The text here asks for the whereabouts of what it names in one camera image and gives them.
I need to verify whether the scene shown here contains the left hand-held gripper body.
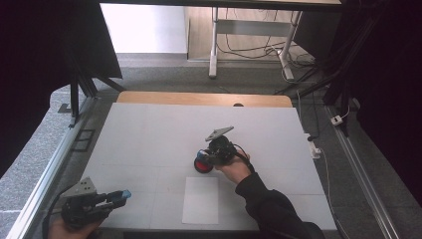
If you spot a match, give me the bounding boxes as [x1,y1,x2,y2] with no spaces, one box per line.
[60,176,111,230]

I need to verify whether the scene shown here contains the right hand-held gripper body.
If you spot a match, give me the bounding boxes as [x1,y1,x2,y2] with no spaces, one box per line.
[204,125,239,167]

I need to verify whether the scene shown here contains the round red ink pad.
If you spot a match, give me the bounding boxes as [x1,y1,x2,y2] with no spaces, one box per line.
[193,156,215,174]

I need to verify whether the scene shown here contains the person's right hand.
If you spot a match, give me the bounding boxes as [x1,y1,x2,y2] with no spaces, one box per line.
[214,149,254,185]

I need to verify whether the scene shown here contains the person's left hand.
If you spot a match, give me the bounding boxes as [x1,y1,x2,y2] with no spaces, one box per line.
[48,216,104,239]

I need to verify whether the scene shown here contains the white paper sheet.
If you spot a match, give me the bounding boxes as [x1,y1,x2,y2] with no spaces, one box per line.
[181,176,220,225]

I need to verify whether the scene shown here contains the wooden table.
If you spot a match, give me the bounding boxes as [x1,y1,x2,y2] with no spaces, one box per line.
[115,91,294,109]

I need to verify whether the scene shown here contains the white table mat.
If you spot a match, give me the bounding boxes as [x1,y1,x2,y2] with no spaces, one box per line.
[82,102,338,232]

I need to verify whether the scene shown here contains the white power strip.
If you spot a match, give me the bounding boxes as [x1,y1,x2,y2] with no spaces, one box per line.
[304,132,322,160]

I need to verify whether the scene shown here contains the black metal stand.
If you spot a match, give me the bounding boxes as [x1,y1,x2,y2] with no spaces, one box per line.
[58,49,127,129]

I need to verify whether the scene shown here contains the black curtain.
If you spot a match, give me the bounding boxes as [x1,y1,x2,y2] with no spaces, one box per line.
[0,0,124,178]
[293,0,422,203]

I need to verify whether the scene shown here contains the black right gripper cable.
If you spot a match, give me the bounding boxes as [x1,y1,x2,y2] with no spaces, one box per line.
[233,143,257,174]

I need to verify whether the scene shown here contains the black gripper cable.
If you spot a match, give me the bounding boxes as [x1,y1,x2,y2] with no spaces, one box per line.
[233,143,257,174]
[40,189,69,239]

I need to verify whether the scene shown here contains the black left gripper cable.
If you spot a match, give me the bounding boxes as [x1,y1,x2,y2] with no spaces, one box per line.
[40,189,69,239]

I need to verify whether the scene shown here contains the aluminium rail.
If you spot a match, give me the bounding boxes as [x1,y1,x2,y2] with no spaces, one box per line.
[323,105,401,239]
[6,96,98,239]

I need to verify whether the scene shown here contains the black floor cables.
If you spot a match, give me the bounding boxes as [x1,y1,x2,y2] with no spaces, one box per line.
[216,7,317,68]

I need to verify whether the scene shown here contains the thin white cable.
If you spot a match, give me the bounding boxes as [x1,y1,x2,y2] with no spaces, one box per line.
[317,147,351,239]

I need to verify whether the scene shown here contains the white desk frame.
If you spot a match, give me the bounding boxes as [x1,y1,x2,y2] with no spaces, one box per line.
[208,7,304,81]

